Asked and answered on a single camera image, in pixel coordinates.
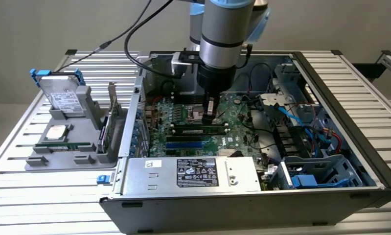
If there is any blue SATA wire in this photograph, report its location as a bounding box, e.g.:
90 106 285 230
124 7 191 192
272 102 323 157

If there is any RAM stick with white label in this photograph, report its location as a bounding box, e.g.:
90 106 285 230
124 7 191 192
173 125 231 136

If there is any green RAM stick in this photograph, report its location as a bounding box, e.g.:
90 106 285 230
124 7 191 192
33 142 82 152

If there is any open grey PC case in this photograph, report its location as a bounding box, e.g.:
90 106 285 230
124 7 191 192
98 50 391 235

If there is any grey disk bay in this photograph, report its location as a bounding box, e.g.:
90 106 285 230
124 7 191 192
280 154 364 191

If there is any black cable with metal connector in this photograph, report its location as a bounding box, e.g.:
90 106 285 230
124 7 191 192
53 0 153 74

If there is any silver hard disk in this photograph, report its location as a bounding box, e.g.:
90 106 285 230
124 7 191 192
38 75 81 118

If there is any grey parts rack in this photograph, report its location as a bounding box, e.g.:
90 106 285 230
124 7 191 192
24 85 128 172

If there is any CPU socket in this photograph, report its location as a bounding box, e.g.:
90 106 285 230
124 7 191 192
180 103 216 123

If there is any black looped camera cable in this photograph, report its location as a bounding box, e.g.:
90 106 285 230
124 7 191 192
123 0 184 79

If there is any blue expansion slot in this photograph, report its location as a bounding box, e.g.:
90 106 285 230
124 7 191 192
165 141 205 149

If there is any blue disk caddy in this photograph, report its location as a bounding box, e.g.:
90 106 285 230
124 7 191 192
29 68 85 87

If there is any blue case latch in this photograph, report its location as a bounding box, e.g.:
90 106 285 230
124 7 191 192
96 173 113 185

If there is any red SATA wire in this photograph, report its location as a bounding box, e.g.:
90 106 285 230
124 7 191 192
324 127 343 148

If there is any black expansion slot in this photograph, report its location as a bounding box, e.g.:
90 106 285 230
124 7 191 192
165 136 205 143

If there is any silver CPU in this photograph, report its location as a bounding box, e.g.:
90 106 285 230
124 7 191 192
40 124 69 143

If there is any silver chipset heatsink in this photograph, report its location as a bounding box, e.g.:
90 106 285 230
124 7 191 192
219 148 243 158

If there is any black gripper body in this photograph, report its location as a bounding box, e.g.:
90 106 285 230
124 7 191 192
195 64 237 98

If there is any green motherboard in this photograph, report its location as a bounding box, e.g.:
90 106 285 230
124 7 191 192
141 92 271 172

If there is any blue plastic disk bay clip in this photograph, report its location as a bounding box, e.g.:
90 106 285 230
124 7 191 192
292 174 317 189

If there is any graphics card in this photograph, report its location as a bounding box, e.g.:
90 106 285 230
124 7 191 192
96 81 121 154

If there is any black looped wire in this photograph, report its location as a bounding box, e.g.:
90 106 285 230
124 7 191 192
248 63 275 95

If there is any silver power supply unit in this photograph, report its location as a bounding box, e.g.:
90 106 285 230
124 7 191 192
120 156 261 194

